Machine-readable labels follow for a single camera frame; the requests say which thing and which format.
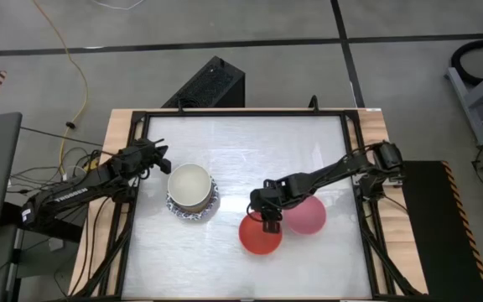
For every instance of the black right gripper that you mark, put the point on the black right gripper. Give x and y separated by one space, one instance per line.
277 193

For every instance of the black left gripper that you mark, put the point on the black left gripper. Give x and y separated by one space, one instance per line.
136 159

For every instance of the red bowl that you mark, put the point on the red bowl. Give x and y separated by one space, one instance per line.
258 241

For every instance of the pink bowl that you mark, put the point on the pink bowl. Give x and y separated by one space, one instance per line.
308 218

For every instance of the white bowl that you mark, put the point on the white bowl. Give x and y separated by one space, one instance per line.
189 184

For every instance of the blue patterned paper plate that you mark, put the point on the blue patterned paper plate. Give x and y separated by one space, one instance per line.
191 217

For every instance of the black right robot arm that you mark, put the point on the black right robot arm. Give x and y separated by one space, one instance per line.
333 172

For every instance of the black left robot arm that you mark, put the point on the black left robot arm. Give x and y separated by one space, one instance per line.
69 195

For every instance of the black computer tower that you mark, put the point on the black computer tower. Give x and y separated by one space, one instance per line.
212 84

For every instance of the grey metal stand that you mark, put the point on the grey metal stand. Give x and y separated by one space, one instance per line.
461 94

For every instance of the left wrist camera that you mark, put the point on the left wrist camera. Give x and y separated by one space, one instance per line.
165 166

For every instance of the black metal table frame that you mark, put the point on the black metal table frame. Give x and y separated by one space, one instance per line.
245 112

